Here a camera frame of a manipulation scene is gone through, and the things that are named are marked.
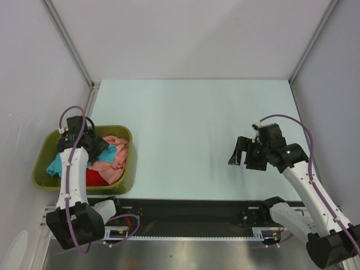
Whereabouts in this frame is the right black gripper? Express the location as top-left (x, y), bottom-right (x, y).
top-left (228, 136), bottom-right (271, 171)

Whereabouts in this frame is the red t shirt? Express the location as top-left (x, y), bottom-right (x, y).
top-left (86, 169), bottom-right (108, 187)

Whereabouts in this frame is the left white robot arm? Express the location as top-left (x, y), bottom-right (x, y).
top-left (46, 134), bottom-right (124, 254)

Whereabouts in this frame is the olive green plastic bin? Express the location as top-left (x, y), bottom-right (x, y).
top-left (32, 125), bottom-right (137, 195)

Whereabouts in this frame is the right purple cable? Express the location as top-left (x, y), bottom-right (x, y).
top-left (258, 114), bottom-right (360, 267)

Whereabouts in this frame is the pink t shirt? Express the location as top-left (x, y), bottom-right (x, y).
top-left (103, 136), bottom-right (129, 186)

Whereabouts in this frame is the turquoise t shirt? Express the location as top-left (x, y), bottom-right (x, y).
top-left (46, 145), bottom-right (124, 183)

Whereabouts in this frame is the white slotted cable duct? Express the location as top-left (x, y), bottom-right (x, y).
top-left (103, 226), bottom-right (295, 241)

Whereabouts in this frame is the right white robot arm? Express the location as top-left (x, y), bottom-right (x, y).
top-left (228, 134), bottom-right (359, 269)

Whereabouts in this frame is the aluminium frame post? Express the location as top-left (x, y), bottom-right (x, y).
top-left (42, 0), bottom-right (93, 87)
top-left (289, 0), bottom-right (341, 87)

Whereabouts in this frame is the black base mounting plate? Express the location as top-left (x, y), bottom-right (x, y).
top-left (112, 196), bottom-right (284, 238)

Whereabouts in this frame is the left aluminium frame post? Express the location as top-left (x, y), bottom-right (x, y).
top-left (42, 0), bottom-right (93, 87)

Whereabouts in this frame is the right aluminium frame post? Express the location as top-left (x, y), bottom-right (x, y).
top-left (289, 0), bottom-right (341, 87)

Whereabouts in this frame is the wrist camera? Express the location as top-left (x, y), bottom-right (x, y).
top-left (66, 116), bottom-right (87, 141)
top-left (258, 123), bottom-right (286, 149)

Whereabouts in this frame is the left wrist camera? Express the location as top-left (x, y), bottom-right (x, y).
top-left (66, 116), bottom-right (87, 141)

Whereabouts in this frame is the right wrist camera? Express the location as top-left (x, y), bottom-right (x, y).
top-left (258, 123), bottom-right (286, 149)

